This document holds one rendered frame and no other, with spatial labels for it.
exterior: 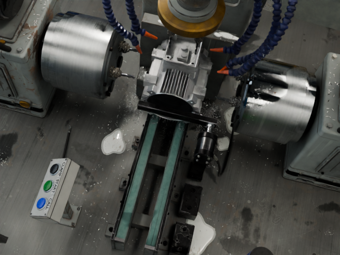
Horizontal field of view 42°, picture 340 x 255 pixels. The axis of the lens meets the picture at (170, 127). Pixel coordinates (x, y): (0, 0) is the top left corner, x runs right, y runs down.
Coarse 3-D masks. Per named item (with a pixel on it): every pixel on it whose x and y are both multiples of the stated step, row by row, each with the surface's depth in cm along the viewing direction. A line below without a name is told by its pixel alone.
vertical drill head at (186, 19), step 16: (160, 0) 115; (176, 0) 113; (192, 0) 108; (208, 0) 111; (160, 16) 115; (176, 16) 113; (192, 16) 111; (208, 16) 113; (176, 32) 114; (192, 32) 112; (208, 32) 114
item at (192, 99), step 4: (164, 40) 141; (168, 40) 140; (164, 44) 140; (164, 48) 141; (204, 48) 140; (204, 52) 139; (204, 56) 140; (148, 88) 133; (152, 88) 132; (156, 88) 133; (148, 92) 133; (152, 92) 132; (156, 92) 132; (188, 96) 133; (192, 96) 131; (188, 100) 132; (192, 100) 131; (196, 100) 132; (192, 104) 133; (148, 112) 144
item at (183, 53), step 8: (176, 40) 137; (184, 40) 138; (192, 40) 138; (168, 48) 135; (176, 48) 136; (184, 48) 134; (192, 48) 137; (200, 48) 133; (168, 56) 131; (176, 56) 135; (184, 56) 132; (192, 56) 135; (168, 64) 132; (176, 64) 131; (184, 64) 130; (192, 64) 130; (184, 72) 133; (192, 72) 132
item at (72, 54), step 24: (72, 24) 131; (96, 24) 132; (120, 24) 138; (48, 48) 130; (72, 48) 129; (96, 48) 128; (120, 48) 140; (48, 72) 134; (72, 72) 131; (96, 72) 130; (120, 72) 136; (96, 96) 138
